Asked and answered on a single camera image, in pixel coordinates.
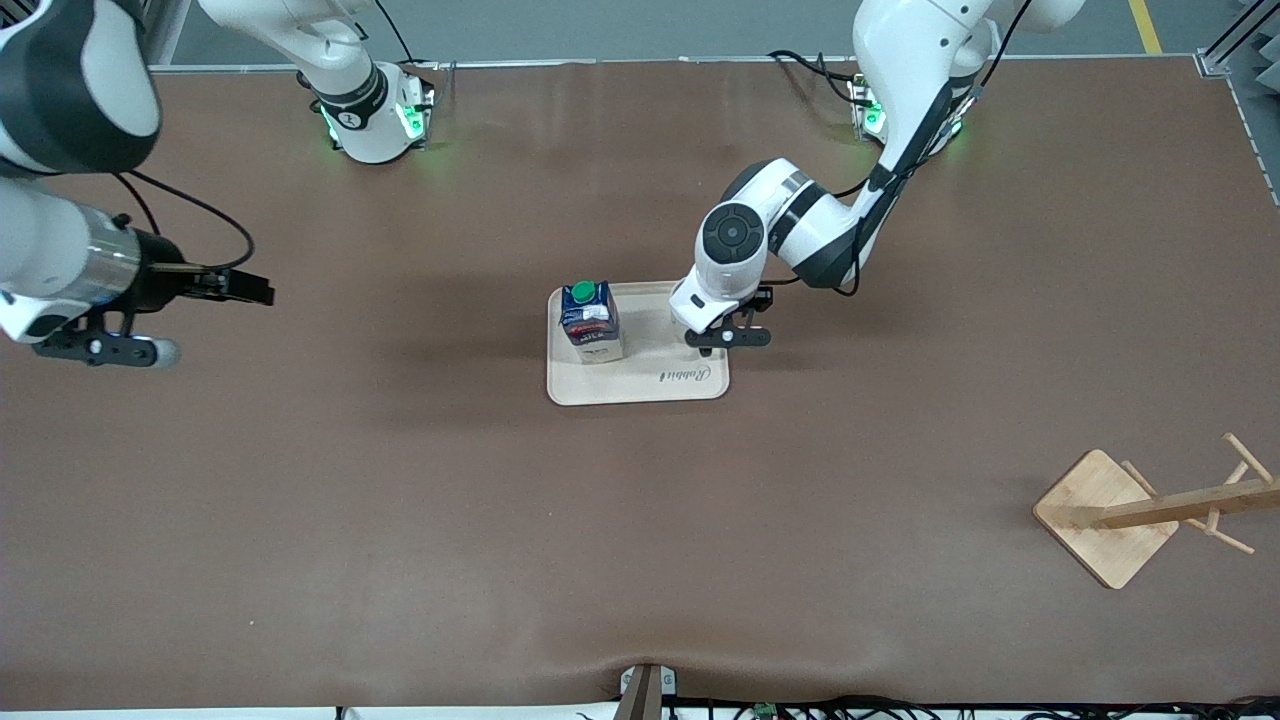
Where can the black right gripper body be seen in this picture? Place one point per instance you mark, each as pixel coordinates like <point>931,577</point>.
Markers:
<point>157,272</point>

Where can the blue milk carton green cap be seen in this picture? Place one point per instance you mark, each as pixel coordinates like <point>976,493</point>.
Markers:
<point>592,325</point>

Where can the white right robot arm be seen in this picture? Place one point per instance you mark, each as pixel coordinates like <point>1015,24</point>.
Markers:
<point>60,90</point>

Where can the wooden cup rack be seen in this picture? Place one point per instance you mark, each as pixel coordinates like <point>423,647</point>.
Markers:
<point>1100,520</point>

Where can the cream plastic tray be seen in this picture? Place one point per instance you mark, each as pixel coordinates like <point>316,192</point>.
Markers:
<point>650,380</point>

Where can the aluminium frame profile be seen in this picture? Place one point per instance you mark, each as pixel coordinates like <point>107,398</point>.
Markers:
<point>1240,40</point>

